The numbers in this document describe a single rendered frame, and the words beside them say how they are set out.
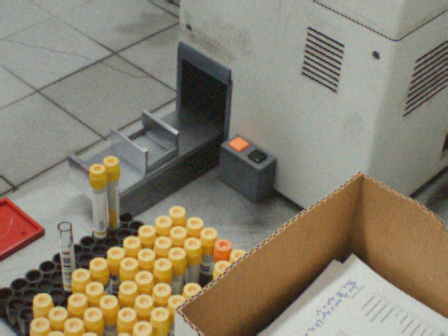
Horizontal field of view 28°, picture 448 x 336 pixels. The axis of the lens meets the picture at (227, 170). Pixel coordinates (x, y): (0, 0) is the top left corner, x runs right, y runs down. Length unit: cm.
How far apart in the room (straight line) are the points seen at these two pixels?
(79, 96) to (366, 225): 186
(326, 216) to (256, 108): 20
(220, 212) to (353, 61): 24
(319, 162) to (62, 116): 169
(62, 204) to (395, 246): 37
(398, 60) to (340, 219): 16
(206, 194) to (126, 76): 174
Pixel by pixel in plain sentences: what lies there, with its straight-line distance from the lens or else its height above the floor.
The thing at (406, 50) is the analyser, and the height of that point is 111.
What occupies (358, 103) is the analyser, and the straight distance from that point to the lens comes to 86.
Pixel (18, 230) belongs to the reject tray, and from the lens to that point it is 96.
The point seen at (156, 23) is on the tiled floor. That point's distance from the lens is 297.
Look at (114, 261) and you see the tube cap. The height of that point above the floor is 99.
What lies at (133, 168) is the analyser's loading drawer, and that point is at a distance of 97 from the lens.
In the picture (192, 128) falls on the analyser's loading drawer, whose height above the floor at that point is 92.
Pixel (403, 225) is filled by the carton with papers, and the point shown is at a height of 99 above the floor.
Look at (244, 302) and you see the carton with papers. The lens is 76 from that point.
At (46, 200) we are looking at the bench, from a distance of 99.
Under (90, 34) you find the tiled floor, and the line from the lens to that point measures 291.
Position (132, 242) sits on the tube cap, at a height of 99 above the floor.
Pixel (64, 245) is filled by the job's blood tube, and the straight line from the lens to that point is 82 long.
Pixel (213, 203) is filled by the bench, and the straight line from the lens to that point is 99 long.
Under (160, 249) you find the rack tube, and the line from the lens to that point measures 77.
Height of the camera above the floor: 154
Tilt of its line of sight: 41 degrees down
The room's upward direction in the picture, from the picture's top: 4 degrees clockwise
